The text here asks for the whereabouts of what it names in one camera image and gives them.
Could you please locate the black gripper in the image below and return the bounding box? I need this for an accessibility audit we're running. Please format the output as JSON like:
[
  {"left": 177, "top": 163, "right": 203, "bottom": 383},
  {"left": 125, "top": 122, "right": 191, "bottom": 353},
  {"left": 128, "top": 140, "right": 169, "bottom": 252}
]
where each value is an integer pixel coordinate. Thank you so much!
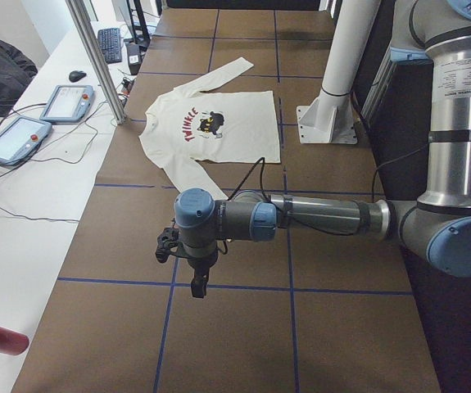
[{"left": 188, "top": 254, "right": 218, "bottom": 298}]

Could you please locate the cream long-sleeve cat shirt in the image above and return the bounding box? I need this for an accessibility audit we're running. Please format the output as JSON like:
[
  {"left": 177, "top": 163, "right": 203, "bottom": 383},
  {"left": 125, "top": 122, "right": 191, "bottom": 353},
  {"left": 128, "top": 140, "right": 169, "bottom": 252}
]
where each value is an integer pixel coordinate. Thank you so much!
[{"left": 139, "top": 57, "right": 280, "bottom": 200}]

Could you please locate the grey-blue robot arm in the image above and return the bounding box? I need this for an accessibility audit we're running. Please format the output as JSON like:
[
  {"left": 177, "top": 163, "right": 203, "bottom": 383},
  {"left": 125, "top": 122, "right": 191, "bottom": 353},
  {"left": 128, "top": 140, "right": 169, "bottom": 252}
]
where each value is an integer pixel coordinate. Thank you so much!
[{"left": 156, "top": 1, "right": 471, "bottom": 298}]

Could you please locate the white side desk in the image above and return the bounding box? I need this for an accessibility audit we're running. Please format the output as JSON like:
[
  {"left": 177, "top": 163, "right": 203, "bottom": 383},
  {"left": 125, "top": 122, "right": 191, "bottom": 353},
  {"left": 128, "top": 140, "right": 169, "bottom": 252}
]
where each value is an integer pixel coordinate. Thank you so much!
[{"left": 0, "top": 16, "right": 162, "bottom": 393}]

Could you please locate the far grey teach pendant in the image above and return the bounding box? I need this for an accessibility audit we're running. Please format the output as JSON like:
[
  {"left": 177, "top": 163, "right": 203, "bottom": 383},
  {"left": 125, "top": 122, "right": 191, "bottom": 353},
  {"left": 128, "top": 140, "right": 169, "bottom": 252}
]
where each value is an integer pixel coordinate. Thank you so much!
[{"left": 39, "top": 85, "right": 94, "bottom": 124}]

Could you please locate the grey teach pendant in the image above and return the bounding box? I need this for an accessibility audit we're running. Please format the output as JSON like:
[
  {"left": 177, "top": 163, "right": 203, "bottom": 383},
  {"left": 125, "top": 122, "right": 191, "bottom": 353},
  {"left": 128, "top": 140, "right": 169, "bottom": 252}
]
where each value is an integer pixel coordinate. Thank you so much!
[
  {"left": 0, "top": 116, "right": 52, "bottom": 165},
  {"left": 39, "top": 85, "right": 94, "bottom": 124}
]

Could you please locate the near grey teach pendant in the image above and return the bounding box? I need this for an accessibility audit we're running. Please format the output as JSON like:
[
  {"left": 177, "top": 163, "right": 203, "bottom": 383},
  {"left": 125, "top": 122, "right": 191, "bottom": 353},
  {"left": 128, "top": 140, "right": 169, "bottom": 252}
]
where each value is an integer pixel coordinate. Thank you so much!
[{"left": 0, "top": 116, "right": 52, "bottom": 165}]

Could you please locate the black power adapter brick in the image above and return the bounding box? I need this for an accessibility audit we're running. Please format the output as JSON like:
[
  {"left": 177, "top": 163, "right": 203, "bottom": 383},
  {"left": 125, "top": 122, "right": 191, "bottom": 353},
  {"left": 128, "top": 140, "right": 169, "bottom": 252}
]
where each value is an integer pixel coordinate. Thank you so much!
[{"left": 126, "top": 43, "right": 143, "bottom": 75}]

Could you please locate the black computer mouse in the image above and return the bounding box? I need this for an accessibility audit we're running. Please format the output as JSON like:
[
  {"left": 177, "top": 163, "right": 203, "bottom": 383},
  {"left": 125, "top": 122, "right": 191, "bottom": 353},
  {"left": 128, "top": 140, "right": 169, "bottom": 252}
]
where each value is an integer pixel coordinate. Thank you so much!
[{"left": 68, "top": 70, "right": 87, "bottom": 83}]

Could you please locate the black keyboard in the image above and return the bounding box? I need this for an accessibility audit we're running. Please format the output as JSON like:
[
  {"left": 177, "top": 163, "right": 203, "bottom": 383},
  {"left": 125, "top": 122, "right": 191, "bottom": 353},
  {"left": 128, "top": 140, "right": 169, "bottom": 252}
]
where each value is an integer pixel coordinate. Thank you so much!
[{"left": 97, "top": 28, "right": 122, "bottom": 64}]

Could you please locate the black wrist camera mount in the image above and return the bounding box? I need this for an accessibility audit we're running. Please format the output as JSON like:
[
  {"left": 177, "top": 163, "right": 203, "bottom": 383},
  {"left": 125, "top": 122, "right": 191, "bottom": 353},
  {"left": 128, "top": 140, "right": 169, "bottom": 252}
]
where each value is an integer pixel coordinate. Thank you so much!
[{"left": 155, "top": 227, "right": 179, "bottom": 264}]

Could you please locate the white camera mast with base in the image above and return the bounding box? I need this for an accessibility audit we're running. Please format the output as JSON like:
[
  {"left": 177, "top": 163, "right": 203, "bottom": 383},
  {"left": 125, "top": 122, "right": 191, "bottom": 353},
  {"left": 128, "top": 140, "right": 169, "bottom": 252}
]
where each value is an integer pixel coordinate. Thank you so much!
[{"left": 297, "top": 0, "right": 381, "bottom": 144}]

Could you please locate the aluminium frame post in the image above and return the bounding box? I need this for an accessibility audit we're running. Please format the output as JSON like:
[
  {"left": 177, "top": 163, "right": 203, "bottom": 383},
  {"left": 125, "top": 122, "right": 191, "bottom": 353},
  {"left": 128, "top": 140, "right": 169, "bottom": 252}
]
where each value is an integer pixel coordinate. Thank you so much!
[{"left": 65, "top": 0, "right": 126, "bottom": 124}]

